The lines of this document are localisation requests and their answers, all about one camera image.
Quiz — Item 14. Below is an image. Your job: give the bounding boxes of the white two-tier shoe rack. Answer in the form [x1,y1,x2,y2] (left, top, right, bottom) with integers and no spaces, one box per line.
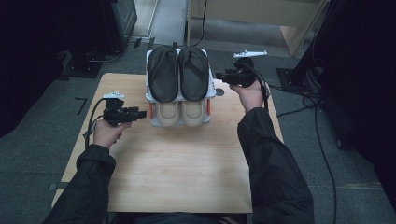
[145,48,217,128]

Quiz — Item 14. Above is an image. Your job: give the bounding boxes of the right hand-held gripper cable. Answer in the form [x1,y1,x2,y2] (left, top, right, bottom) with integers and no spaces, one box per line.
[245,61,272,110]

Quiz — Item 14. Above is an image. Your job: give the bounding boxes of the black flip-flop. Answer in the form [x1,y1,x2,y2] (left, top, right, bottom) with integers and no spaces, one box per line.
[178,46,210,103]
[147,45,181,104]

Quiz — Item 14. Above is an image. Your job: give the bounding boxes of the black hanging cable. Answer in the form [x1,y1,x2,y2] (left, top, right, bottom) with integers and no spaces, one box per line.
[188,0,208,49]

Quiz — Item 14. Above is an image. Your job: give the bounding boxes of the person's torso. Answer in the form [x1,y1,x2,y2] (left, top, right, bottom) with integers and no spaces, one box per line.
[106,212,250,224]

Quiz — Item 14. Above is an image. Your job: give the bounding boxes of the black metal stand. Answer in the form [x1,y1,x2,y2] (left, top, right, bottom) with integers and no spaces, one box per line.
[276,0,344,93]

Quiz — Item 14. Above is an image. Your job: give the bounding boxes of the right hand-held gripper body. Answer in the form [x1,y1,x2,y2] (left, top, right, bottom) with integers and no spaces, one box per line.
[228,49,268,89]

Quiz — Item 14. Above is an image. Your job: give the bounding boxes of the grey tape strip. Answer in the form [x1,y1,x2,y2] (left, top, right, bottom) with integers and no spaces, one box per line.
[48,181,70,191]

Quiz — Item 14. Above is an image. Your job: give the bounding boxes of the cream clog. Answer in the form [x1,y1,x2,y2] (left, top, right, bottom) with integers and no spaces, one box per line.
[154,101,182,128]
[180,100,207,128]

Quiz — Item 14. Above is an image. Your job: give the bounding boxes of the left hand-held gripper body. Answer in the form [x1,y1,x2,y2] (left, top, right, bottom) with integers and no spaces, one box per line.
[102,91,133,127]

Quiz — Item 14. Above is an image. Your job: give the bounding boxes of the person's left hand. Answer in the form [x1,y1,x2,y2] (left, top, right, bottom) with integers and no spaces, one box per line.
[92,119,134,150]

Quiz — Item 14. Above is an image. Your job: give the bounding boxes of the person's right hand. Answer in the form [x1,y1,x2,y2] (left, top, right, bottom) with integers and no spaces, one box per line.
[229,79,266,114]

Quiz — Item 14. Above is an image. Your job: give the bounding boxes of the black floor cable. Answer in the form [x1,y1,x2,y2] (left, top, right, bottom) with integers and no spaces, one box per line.
[268,83,339,224]

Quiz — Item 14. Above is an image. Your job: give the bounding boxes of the black cabinet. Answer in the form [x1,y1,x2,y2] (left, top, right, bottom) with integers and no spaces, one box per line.
[66,0,138,78]

